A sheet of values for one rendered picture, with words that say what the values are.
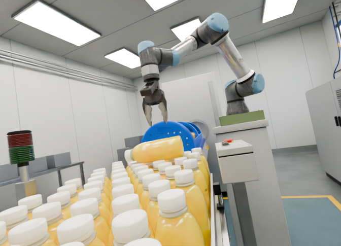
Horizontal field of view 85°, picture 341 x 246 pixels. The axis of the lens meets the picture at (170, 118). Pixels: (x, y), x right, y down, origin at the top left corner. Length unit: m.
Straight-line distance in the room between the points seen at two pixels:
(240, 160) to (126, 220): 0.41
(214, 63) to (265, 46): 1.51
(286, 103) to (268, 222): 5.08
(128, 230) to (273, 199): 1.13
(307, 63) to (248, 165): 5.95
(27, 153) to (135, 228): 0.56
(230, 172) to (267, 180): 0.69
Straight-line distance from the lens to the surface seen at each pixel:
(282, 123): 6.17
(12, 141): 0.74
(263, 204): 1.31
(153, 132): 0.96
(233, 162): 0.57
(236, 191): 0.68
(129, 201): 0.29
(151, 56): 0.83
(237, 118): 1.25
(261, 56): 6.37
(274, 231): 1.37
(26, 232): 0.31
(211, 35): 1.14
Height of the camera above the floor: 1.18
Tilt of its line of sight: 4 degrees up
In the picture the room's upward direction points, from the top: 10 degrees counter-clockwise
